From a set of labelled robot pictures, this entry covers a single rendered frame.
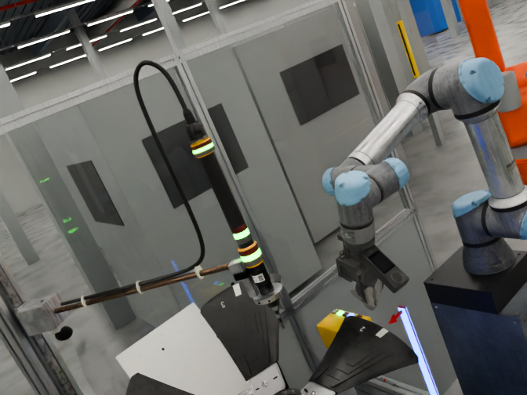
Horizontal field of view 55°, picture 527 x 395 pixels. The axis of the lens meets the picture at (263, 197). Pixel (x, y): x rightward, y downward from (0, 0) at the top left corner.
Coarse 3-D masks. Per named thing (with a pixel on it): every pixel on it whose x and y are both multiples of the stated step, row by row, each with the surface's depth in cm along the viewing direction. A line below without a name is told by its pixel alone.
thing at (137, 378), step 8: (136, 376) 106; (144, 376) 106; (136, 384) 106; (144, 384) 106; (152, 384) 106; (160, 384) 106; (128, 392) 105; (136, 392) 105; (144, 392) 106; (152, 392) 106; (160, 392) 106; (168, 392) 106; (176, 392) 106; (184, 392) 107
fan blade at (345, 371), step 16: (352, 320) 135; (336, 336) 132; (352, 336) 130; (368, 336) 128; (384, 336) 127; (336, 352) 127; (352, 352) 125; (368, 352) 124; (384, 352) 123; (400, 352) 122; (320, 368) 124; (336, 368) 121; (352, 368) 120; (368, 368) 119; (384, 368) 118; (320, 384) 119; (336, 384) 116; (352, 384) 116
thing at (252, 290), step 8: (232, 264) 109; (240, 264) 108; (232, 272) 109; (240, 272) 109; (248, 272) 109; (248, 280) 109; (248, 288) 110; (256, 288) 111; (280, 288) 109; (256, 296) 110; (264, 296) 108; (272, 296) 107; (280, 296) 108; (264, 304) 108
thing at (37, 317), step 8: (48, 296) 132; (56, 296) 132; (24, 304) 133; (32, 304) 131; (40, 304) 128; (48, 304) 128; (56, 304) 131; (16, 312) 131; (24, 312) 128; (32, 312) 127; (40, 312) 127; (48, 312) 128; (64, 312) 132; (24, 320) 129; (32, 320) 128; (40, 320) 128; (48, 320) 127; (56, 320) 130; (24, 328) 130; (32, 328) 130; (40, 328) 129; (48, 328) 128
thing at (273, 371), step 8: (272, 368) 117; (256, 376) 119; (264, 376) 117; (272, 376) 116; (280, 376) 115; (256, 384) 118; (272, 384) 116; (280, 384) 114; (256, 392) 117; (264, 392) 116; (272, 392) 115
